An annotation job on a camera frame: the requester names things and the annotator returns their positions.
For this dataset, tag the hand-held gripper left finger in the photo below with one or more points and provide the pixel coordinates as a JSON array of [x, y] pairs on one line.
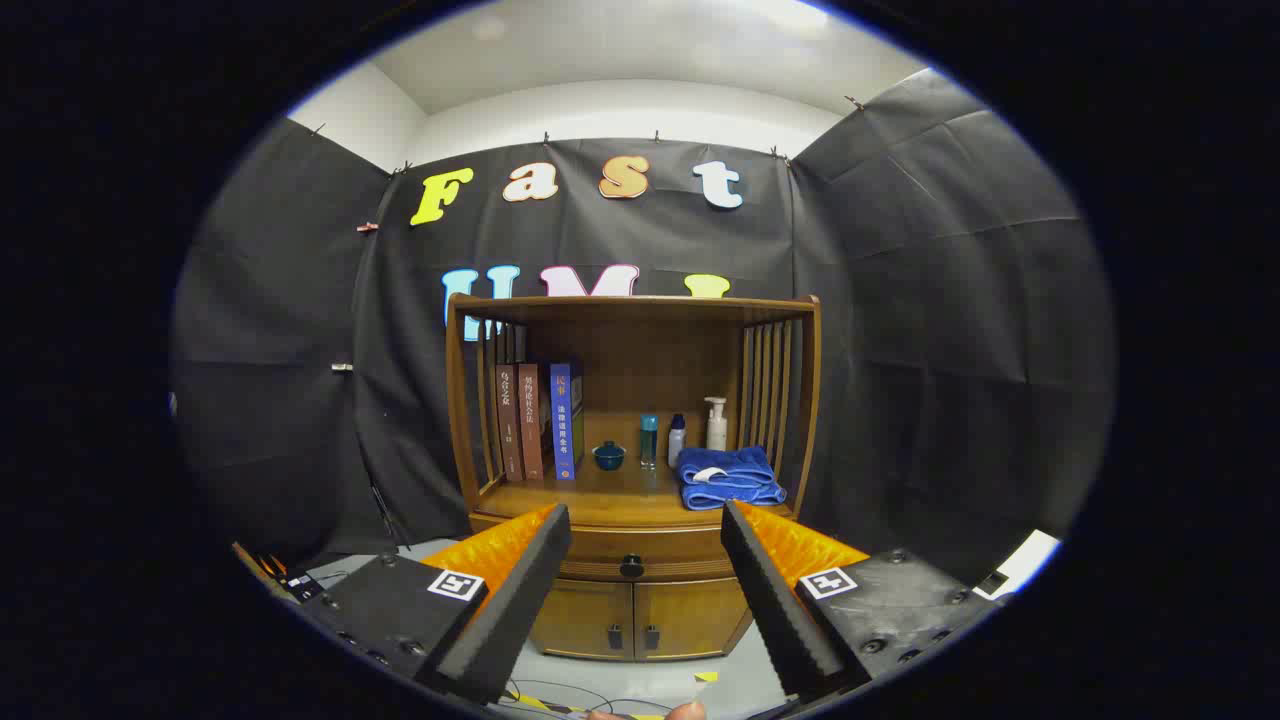
[[520, 590]]

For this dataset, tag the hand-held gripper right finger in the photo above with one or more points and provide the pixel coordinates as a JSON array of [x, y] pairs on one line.
[[775, 600]]

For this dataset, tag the wooden drawer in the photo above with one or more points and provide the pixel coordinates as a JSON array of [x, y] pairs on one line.
[[600, 555]]

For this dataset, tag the wooden cabinet door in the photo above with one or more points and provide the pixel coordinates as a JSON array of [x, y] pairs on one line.
[[585, 615], [690, 615]]

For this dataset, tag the wooden cabinet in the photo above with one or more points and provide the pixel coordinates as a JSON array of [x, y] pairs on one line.
[[640, 350]]

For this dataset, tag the folded blue towel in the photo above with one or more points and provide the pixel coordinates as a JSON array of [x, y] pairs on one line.
[[730, 480]]

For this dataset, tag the small dark blue lidded pot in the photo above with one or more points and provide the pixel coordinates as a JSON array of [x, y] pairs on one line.
[[609, 457]]

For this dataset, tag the brown book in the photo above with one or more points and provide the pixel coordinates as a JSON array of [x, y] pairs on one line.
[[531, 420], [508, 425]]

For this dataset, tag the blue book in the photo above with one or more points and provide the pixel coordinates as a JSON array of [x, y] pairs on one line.
[[564, 420]]

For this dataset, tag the white pump bottle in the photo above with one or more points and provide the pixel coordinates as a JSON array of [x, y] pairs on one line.
[[716, 430]]

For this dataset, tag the small white bottle blue cap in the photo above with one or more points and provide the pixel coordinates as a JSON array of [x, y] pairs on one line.
[[676, 445]]

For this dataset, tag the teal glass bottle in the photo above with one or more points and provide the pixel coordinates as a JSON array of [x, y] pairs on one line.
[[649, 440]]

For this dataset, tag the white flat board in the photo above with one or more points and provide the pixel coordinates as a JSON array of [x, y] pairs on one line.
[[1025, 560]]

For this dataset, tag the black backdrop cloth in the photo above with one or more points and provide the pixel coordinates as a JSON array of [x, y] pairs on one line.
[[900, 300]]

